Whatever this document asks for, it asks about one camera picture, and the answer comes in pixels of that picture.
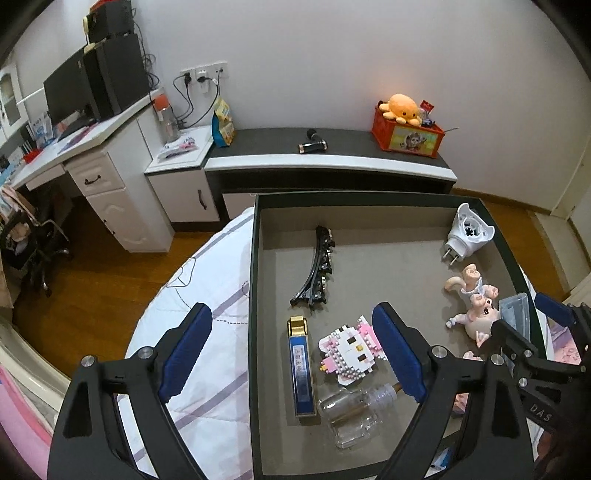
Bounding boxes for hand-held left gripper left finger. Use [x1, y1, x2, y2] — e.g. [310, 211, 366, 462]
[47, 302, 214, 480]

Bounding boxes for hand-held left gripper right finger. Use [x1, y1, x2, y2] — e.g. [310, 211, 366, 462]
[372, 302, 539, 480]

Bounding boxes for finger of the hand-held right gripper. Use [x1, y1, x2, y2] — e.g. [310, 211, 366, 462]
[534, 292, 591, 335]
[491, 318, 550, 377]

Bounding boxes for clear plastic case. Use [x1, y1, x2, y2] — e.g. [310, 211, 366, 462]
[499, 292, 533, 344]

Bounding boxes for pink white cat block toy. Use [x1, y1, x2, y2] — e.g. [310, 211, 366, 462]
[318, 315, 393, 386]

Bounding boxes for pink doll figure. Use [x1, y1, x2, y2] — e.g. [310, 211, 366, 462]
[444, 264, 502, 348]

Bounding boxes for blue and gold lighter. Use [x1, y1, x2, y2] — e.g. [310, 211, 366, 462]
[285, 316, 321, 418]

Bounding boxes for white plug-in night light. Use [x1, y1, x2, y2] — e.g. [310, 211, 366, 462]
[444, 203, 496, 268]

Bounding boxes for black hair clip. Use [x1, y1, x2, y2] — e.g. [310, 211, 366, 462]
[290, 225, 337, 310]

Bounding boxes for clear glass bottle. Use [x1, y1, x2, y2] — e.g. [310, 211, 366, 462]
[318, 383, 400, 449]

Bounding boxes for white side cabinet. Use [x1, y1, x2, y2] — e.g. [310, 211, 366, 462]
[144, 126, 222, 224]

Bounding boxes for bed with pink bedding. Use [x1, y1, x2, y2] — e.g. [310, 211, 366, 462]
[0, 318, 70, 480]

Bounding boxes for white desk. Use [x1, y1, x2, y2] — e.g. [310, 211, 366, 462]
[9, 90, 175, 254]

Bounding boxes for black office chair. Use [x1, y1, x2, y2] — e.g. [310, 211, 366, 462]
[0, 210, 75, 296]

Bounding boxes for pink printed papers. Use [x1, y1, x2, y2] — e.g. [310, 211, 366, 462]
[159, 136, 200, 160]

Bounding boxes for low black white cabinet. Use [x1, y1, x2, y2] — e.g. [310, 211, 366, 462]
[204, 127, 458, 220]

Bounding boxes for red toy crate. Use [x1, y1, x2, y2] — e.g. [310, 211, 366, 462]
[372, 104, 446, 159]

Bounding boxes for black microphone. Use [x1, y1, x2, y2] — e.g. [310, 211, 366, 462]
[298, 129, 329, 154]

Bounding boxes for snack bag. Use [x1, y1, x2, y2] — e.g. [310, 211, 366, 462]
[211, 98, 235, 147]

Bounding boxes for water bottle orange cap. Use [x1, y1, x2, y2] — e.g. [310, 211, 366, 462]
[154, 95, 181, 143]

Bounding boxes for purple book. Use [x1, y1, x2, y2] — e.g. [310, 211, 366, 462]
[55, 127, 90, 151]

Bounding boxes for orange octopus plush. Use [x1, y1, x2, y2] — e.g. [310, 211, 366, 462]
[379, 93, 422, 125]

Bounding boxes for black keyboard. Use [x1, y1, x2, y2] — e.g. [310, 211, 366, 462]
[58, 115, 100, 141]

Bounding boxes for blue white box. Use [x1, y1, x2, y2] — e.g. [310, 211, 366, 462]
[28, 113, 52, 139]

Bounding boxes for black computer tower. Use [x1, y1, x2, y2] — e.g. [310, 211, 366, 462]
[83, 33, 148, 121]

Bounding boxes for black monitor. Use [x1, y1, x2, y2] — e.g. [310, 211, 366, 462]
[43, 53, 93, 127]

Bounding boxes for white glass-door cabinet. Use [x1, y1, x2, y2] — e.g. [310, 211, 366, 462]
[0, 62, 28, 139]

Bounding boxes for black speaker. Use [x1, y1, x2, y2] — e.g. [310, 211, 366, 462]
[85, 0, 134, 44]

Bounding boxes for black power cable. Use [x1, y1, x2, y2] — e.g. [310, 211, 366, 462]
[173, 74, 218, 130]

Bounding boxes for white wall outlet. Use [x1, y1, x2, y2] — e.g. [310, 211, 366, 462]
[180, 61, 229, 84]

